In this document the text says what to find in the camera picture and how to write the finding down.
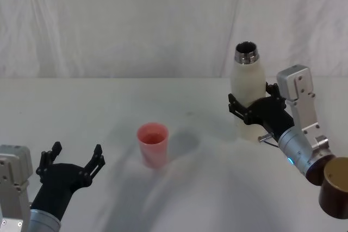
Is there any white table cloth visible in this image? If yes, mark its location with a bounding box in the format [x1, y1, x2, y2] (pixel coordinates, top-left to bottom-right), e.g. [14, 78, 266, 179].
[0, 77, 348, 232]

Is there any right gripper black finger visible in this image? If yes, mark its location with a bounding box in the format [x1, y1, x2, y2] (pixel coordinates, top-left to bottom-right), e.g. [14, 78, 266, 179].
[227, 93, 250, 124]
[264, 81, 287, 108]

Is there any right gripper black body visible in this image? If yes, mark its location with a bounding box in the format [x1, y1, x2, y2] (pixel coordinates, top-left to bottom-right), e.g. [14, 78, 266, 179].
[243, 96, 296, 143]

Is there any white wrinkled backdrop cloth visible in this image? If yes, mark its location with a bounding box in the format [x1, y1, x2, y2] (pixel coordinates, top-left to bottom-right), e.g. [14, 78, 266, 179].
[0, 0, 348, 79]

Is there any pink cup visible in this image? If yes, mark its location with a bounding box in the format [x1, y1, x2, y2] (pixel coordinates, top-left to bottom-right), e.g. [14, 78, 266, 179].
[136, 122, 170, 169]

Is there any thin dark cable silver plug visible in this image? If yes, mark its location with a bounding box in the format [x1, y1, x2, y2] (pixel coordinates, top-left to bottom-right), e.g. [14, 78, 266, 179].
[257, 133, 281, 149]

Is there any cream vacuum bottle steel neck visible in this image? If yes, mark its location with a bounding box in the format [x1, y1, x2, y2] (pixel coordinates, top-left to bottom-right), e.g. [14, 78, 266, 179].
[230, 41, 266, 143]

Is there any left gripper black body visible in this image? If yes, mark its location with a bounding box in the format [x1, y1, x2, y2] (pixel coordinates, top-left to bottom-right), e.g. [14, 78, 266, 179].
[29, 162, 92, 218]

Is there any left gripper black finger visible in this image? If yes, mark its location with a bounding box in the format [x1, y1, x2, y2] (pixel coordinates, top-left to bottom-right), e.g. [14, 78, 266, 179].
[38, 141, 63, 174]
[80, 143, 106, 187]

